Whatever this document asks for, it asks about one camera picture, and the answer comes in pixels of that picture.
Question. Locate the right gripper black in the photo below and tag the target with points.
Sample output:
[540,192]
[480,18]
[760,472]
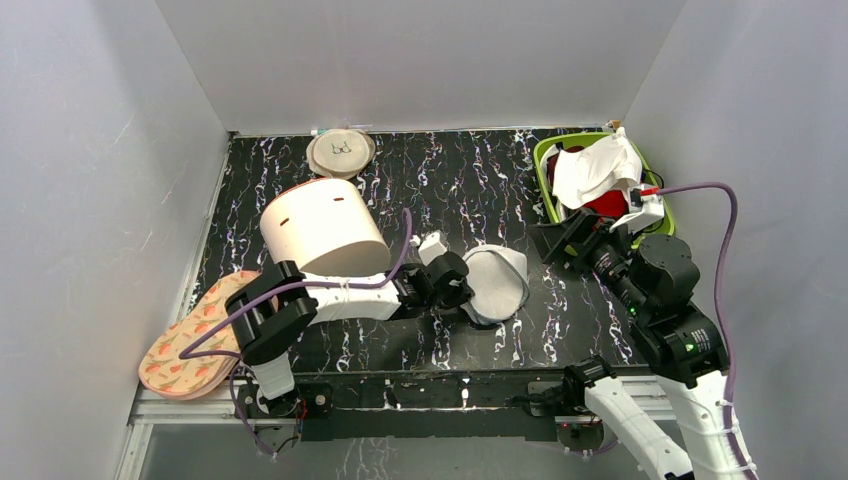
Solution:
[577,234]

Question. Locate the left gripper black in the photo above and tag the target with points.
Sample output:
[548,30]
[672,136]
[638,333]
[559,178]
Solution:
[461,294]

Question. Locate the white mesh laundry bag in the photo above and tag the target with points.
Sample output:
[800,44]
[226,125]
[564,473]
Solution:
[498,277]

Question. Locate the red black bra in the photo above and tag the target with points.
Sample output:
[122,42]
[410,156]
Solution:
[612,204]

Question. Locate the white bra from bag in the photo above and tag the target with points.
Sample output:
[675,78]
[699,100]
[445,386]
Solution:
[609,164]

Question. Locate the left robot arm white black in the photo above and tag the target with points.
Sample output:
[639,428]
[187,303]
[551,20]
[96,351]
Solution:
[270,313]

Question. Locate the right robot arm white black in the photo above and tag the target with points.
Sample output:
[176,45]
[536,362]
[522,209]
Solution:
[685,350]

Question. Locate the large beige cylindrical laundry bag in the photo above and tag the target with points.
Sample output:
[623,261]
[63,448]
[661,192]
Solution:
[325,228]

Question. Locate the small beige round bra bag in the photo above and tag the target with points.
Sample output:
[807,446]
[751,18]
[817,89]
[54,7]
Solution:
[340,153]

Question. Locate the green plastic basin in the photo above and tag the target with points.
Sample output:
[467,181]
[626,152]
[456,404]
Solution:
[547,146]

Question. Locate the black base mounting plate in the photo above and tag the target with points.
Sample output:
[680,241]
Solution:
[527,404]

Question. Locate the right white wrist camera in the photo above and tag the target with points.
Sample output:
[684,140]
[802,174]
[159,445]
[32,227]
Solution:
[645,209]

